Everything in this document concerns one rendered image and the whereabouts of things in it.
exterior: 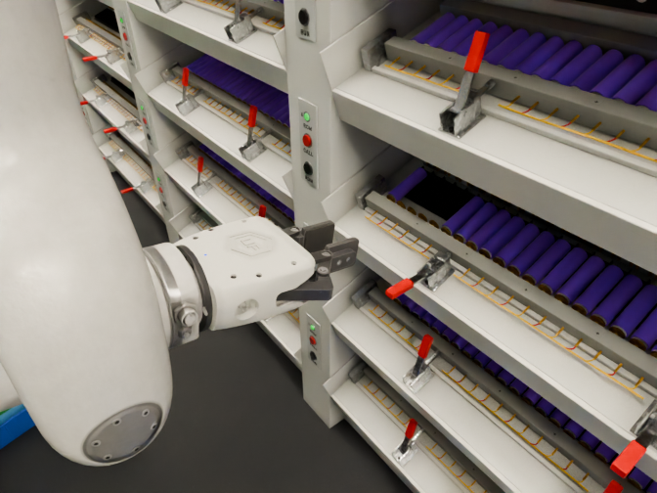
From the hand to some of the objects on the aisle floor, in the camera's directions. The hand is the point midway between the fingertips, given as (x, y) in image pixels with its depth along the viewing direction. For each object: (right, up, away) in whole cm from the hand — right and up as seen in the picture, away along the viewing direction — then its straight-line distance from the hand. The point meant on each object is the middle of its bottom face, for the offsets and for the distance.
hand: (328, 246), depth 50 cm
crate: (-69, -34, +59) cm, 96 cm away
